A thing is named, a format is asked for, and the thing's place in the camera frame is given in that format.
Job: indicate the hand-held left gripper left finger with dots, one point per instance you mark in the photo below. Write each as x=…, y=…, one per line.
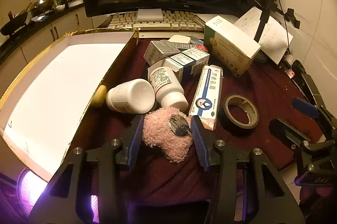
x=135, y=137

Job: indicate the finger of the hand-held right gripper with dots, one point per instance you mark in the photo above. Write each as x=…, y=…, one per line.
x=305, y=108
x=285, y=129

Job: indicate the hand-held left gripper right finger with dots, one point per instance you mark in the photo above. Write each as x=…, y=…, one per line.
x=198, y=140

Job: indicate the pink plush toy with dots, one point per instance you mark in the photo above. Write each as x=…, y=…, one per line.
x=158, y=135

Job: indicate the white medicine box coloured band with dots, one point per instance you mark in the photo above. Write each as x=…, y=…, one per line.
x=192, y=58

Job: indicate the grey medicine box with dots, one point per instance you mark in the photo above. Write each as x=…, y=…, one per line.
x=158, y=51

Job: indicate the gold-edged cardboard box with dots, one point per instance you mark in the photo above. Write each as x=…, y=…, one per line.
x=52, y=95

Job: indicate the blue grey ointment tube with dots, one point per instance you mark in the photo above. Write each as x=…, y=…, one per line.
x=197, y=41

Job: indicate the black tape roll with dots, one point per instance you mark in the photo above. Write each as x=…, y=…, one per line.
x=223, y=114

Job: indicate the white pill bottle plain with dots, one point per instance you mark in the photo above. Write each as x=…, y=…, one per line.
x=129, y=96

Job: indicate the long blue white ointment box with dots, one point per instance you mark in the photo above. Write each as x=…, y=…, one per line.
x=206, y=92

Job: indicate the dark red tablecloth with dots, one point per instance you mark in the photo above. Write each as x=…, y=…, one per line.
x=263, y=81

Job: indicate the yellow oval object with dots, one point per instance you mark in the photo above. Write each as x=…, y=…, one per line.
x=98, y=97

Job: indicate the white pill bottle printed label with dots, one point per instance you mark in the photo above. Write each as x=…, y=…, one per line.
x=165, y=84

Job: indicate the white paper sheets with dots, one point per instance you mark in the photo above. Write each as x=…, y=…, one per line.
x=276, y=39

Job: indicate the small white medicine box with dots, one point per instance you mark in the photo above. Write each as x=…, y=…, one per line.
x=175, y=68

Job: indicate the grey box red label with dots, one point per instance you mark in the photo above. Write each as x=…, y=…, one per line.
x=201, y=47

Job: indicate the large white green carton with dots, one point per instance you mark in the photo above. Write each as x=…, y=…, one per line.
x=231, y=47

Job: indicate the white oval case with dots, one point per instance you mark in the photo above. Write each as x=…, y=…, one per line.
x=179, y=39

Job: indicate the beige computer keyboard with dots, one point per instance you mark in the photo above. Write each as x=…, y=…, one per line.
x=179, y=26

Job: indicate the purple lit device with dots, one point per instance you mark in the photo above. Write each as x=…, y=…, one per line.
x=29, y=192

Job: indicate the white rectangular pad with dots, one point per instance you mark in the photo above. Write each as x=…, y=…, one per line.
x=149, y=15

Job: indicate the grey kitchen base cabinets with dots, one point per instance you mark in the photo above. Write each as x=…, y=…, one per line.
x=65, y=27

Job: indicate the black kitchen countertop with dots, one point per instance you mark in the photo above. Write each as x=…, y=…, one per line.
x=44, y=22

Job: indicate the white bowl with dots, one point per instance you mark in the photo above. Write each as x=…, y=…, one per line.
x=60, y=7

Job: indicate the blue white packet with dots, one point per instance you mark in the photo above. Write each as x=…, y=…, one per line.
x=39, y=19

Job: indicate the metal lidded wok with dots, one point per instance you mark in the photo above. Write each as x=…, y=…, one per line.
x=40, y=5

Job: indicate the black wok with utensils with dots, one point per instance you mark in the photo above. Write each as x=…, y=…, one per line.
x=15, y=23

